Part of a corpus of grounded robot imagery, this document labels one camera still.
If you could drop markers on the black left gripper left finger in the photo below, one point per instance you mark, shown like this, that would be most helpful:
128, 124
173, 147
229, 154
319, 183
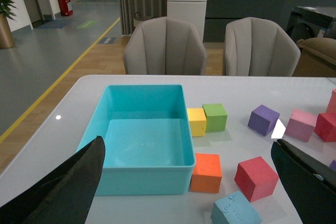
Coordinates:
64, 195

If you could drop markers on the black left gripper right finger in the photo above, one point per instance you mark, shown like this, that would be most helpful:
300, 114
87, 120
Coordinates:
309, 183

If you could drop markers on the blue foam block cracked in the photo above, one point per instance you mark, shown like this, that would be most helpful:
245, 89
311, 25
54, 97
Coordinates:
234, 208

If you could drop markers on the purple foam block near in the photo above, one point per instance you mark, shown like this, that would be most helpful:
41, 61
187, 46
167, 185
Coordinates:
333, 165

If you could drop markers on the purple foam block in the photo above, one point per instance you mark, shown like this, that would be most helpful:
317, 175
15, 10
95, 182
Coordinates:
263, 120
333, 165

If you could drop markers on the red foam block front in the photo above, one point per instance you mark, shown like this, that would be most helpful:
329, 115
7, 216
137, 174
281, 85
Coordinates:
256, 179

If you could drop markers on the dark red foam block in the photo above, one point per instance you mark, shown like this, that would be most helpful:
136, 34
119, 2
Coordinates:
325, 127

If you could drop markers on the pink foam block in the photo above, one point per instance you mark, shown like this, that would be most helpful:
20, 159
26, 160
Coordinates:
301, 125

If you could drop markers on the pink plastic bin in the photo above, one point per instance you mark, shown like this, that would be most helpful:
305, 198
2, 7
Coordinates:
331, 108

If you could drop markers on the purple foam block far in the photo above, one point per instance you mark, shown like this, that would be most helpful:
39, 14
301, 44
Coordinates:
263, 120

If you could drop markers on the orange foam block near bin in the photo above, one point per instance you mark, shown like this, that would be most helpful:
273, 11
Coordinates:
207, 174

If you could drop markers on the cyan plastic bin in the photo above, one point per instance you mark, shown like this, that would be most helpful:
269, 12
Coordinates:
149, 147

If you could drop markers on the green foam block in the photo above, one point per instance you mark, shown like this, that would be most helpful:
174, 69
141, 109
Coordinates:
216, 117

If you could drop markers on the brown cushion seat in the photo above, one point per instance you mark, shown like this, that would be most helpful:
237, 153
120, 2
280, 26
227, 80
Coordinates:
317, 58

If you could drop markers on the yellow foam block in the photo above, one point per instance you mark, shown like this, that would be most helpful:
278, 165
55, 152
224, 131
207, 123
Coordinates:
197, 120

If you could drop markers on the right beige chair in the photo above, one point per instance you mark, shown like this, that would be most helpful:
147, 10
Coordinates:
258, 47

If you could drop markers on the beige chair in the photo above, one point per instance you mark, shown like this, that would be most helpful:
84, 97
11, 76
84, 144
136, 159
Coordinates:
258, 47
165, 46

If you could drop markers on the black appliance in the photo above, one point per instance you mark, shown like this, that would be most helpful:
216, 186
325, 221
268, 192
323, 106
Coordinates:
311, 22

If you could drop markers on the potted plant gold pot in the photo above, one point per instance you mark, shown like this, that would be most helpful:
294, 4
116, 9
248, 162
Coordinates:
7, 40

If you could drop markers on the left beige chair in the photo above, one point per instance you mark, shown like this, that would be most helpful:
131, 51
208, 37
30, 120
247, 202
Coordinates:
165, 46

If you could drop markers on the dark counter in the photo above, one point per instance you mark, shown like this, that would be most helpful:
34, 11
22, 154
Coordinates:
221, 12

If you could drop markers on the red cabinet box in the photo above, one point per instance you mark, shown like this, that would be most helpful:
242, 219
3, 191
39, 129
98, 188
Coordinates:
65, 7

